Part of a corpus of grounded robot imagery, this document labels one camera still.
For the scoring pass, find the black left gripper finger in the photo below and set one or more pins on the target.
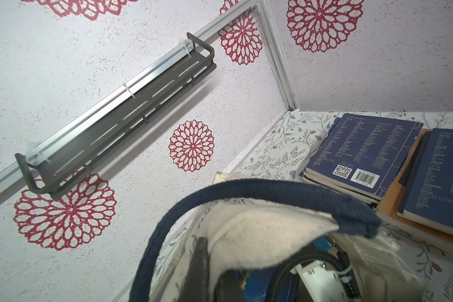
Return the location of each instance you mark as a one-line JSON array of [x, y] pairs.
[[197, 281]]

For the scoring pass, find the beige canvas tote bag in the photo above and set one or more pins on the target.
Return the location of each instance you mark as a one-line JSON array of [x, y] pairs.
[[254, 224]]

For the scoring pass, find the orange spine book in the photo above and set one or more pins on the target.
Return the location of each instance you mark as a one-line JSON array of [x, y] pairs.
[[388, 207]]

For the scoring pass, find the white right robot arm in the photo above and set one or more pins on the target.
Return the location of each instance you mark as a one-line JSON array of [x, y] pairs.
[[326, 277]]

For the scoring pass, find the blue books in bag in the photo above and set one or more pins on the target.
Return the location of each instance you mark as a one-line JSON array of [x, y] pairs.
[[257, 285]]

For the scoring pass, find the grey metal wall shelf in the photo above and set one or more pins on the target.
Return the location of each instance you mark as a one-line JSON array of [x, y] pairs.
[[79, 156]]

